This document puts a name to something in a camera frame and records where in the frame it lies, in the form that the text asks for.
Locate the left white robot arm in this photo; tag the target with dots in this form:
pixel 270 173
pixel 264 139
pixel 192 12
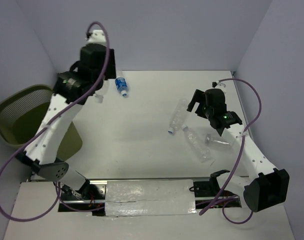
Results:
pixel 78 93

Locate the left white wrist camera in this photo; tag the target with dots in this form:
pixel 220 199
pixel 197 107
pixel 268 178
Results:
pixel 96 37

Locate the silver taped panel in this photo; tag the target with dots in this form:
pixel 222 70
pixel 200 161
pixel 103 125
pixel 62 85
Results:
pixel 149 198

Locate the clear bottle without cap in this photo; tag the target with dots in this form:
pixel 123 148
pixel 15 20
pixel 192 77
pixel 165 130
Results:
pixel 217 143

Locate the olive green mesh bin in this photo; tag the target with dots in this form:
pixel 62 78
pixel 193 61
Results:
pixel 36 122

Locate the clear bottle white cap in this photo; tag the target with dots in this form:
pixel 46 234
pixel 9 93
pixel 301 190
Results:
pixel 197 146

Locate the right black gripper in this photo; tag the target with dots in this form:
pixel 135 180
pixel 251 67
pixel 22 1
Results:
pixel 198 97

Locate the black mounting rail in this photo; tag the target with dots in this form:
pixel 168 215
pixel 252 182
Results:
pixel 94 203

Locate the blue label plastic bottle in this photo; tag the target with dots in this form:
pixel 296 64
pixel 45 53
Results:
pixel 121 84

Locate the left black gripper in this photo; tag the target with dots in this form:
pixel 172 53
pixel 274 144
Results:
pixel 111 72

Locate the clear crushed plastic bottle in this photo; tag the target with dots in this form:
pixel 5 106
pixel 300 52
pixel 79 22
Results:
pixel 99 94

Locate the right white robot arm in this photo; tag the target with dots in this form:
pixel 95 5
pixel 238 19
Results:
pixel 265 186

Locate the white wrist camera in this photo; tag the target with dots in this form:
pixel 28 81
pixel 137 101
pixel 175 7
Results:
pixel 96 37
pixel 219 84

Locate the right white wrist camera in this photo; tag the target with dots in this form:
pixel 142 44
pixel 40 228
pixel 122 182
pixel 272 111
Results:
pixel 219 84

